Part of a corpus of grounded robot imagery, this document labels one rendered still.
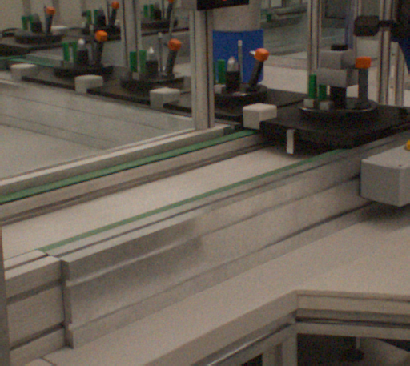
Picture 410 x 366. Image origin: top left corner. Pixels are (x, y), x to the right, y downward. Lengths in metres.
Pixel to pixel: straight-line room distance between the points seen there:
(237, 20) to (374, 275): 1.39
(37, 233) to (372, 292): 0.44
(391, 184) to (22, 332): 0.59
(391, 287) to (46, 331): 0.43
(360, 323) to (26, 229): 0.45
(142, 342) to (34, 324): 0.12
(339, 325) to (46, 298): 0.39
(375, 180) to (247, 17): 1.22
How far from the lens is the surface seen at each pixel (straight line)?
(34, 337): 0.94
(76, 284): 0.93
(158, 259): 1.00
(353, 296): 1.08
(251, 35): 2.41
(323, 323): 1.12
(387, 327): 1.12
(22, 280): 0.90
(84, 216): 1.18
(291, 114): 1.52
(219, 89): 1.62
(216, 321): 0.99
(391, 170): 1.25
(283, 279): 1.10
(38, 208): 1.21
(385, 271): 1.14
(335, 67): 1.48
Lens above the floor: 1.30
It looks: 16 degrees down
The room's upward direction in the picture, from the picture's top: 2 degrees counter-clockwise
